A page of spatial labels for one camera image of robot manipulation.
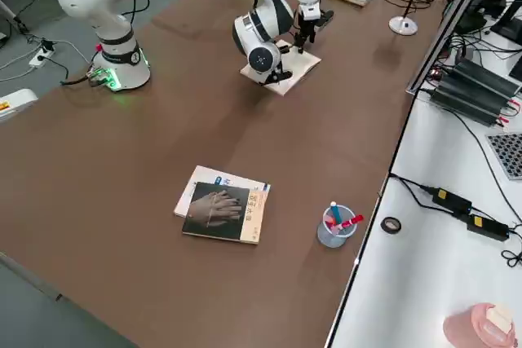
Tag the red marker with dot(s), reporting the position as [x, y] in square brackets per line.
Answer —
[350, 222]

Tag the white and blue book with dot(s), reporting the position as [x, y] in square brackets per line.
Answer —
[204, 179]

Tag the small circuit board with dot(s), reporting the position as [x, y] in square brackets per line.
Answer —
[435, 73]

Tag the black tape roll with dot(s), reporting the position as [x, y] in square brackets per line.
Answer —
[383, 225]

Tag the white lined notebook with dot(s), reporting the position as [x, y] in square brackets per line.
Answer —
[302, 75]

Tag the black monitor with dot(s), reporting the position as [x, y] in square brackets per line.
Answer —
[510, 26]

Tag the white cabinet orange label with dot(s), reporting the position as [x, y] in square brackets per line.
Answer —
[18, 103]

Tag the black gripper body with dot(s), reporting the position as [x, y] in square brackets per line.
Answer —
[279, 76]
[306, 28]

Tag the pink container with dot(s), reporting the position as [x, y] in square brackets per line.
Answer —
[469, 327]

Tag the clear plastic pen cup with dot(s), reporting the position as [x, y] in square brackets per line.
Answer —
[332, 238]

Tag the aluminium frame post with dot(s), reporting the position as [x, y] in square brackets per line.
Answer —
[448, 30]

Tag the orange marker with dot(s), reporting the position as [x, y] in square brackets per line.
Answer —
[330, 223]

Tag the dark book with hands cover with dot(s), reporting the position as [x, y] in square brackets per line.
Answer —
[216, 211]

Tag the grey perforated plate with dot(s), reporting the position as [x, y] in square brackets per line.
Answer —
[507, 156]

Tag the blue pen white cap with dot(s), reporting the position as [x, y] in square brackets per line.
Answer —
[336, 213]

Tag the black power adapter yellow label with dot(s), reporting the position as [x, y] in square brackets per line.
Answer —
[452, 200]
[487, 227]

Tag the white power strip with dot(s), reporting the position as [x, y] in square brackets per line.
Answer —
[41, 58]

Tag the black ribbed power supply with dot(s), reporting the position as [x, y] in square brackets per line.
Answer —
[489, 77]
[469, 103]

